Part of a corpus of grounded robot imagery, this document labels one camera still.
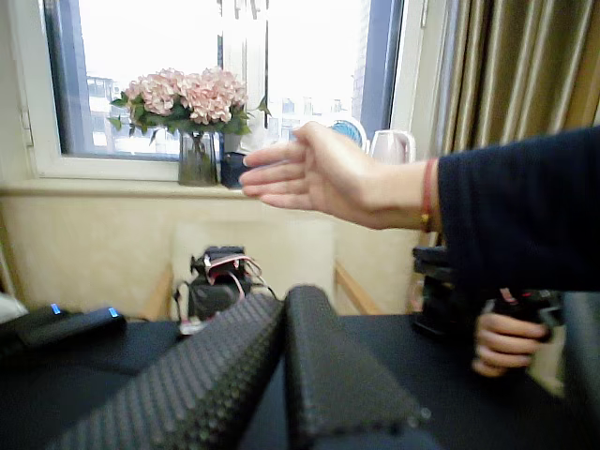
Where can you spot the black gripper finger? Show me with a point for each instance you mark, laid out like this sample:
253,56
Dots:
337,375
197,375

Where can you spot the black leader arm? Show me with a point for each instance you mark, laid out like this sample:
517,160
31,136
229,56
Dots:
436,300

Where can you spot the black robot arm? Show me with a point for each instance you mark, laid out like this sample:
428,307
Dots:
211,295

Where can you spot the person's right forearm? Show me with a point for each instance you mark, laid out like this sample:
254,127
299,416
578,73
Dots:
583,356

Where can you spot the person's right hand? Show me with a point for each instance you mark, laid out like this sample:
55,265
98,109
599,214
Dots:
506,344

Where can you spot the person's left hand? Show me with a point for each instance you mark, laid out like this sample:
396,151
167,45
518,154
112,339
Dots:
337,183

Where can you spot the black table mat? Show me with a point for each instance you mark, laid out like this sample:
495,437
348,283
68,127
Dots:
469,403

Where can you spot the cream chair cushion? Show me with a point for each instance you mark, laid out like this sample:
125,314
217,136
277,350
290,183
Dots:
281,253

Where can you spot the clear glass vase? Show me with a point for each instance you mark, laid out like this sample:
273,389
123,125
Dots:
199,159

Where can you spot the pale pink electric kettle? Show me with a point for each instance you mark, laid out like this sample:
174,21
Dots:
391,147

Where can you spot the white blue desk fan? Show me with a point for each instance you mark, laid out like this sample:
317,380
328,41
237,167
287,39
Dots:
349,132

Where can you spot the pink hydrangea bouquet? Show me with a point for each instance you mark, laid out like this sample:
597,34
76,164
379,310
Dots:
206,98

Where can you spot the gold curtain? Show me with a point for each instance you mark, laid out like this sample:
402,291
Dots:
515,70

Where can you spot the white window frame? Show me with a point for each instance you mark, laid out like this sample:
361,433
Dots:
42,94

